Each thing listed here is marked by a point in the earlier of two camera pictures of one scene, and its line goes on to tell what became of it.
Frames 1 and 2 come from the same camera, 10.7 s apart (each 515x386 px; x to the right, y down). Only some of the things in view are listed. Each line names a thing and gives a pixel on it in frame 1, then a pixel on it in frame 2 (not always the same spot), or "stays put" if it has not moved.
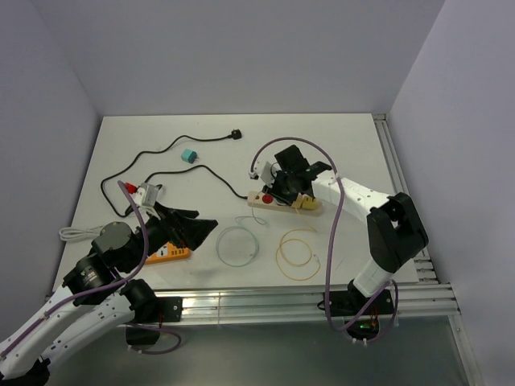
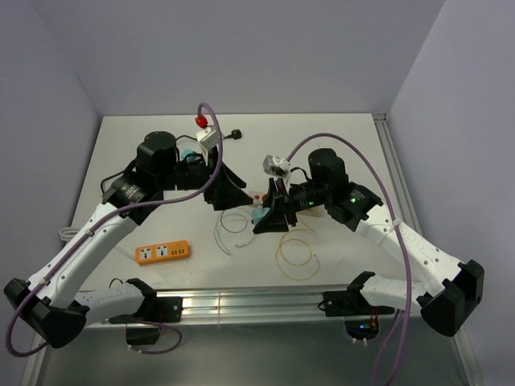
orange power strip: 168,252 stays put
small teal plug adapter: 189,155 stays put
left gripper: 183,226 → 227,192
